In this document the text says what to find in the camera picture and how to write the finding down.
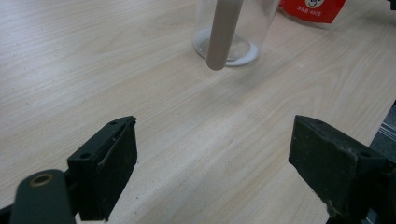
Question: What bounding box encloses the metal floor rail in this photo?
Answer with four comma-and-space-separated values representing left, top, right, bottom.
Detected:
376, 121, 396, 143

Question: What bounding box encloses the red and white plastic bag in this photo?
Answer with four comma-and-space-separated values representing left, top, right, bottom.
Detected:
277, 0, 347, 31

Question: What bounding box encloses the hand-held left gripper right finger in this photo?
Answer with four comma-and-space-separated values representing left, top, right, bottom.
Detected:
288, 114, 391, 222

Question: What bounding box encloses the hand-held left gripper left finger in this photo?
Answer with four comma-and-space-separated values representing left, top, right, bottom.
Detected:
66, 116, 138, 222

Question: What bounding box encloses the clear glass jar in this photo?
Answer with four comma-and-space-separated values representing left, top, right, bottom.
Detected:
191, 0, 281, 67

